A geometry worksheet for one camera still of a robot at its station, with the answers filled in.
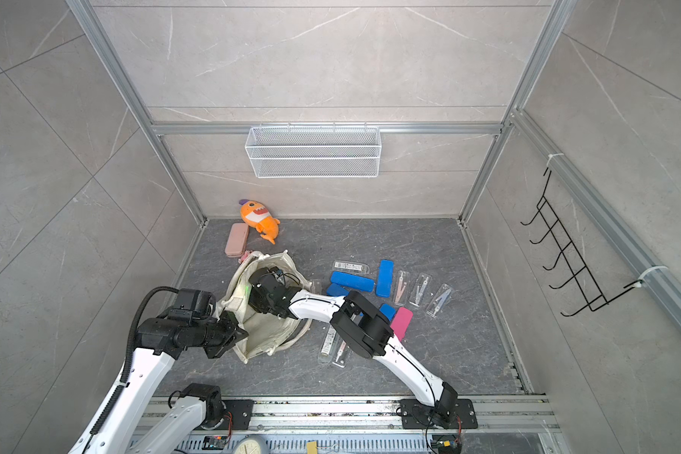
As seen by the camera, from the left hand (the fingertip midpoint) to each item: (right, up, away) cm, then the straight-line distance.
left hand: (253, 328), depth 74 cm
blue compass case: (+28, +9, +25) cm, 38 cm away
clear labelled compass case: (+27, +14, +29) cm, 42 cm away
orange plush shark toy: (-11, +34, +36) cm, 51 cm away
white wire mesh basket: (+13, +56, +27) cm, 64 cm away
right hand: (-9, +6, +15) cm, 19 cm away
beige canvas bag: (+1, -4, +10) cm, 11 cm away
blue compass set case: (+39, +10, +27) cm, 49 cm away
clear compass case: (+56, +2, +20) cm, 60 cm away
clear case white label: (+19, -10, +9) cm, 23 cm away
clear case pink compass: (+24, -10, +9) cm, 27 cm away
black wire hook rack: (+77, +11, -17) cm, 80 cm away
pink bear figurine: (-13, +18, +30) cm, 37 cm away
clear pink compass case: (+45, +7, +23) cm, 51 cm away
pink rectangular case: (-19, +24, +37) cm, 48 cm away
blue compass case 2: (+22, +6, +23) cm, 32 cm away
